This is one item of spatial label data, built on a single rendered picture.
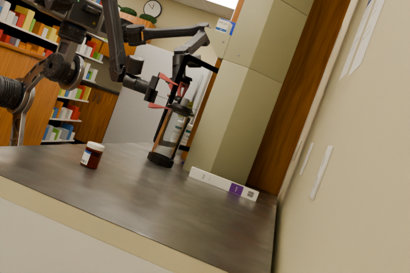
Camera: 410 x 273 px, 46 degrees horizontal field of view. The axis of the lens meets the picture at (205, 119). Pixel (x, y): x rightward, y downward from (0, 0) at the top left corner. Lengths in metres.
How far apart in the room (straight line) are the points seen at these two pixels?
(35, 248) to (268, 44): 1.29
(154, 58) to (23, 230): 6.21
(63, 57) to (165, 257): 1.85
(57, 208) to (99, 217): 0.09
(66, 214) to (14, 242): 0.12
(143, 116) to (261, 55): 5.22
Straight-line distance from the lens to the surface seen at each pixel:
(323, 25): 2.35
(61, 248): 0.99
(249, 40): 1.96
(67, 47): 2.65
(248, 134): 2.01
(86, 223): 0.96
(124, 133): 7.16
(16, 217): 1.02
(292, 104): 2.29
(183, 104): 1.85
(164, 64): 7.08
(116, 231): 0.94
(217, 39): 1.97
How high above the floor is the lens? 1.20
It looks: 1 degrees down
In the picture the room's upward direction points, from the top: 20 degrees clockwise
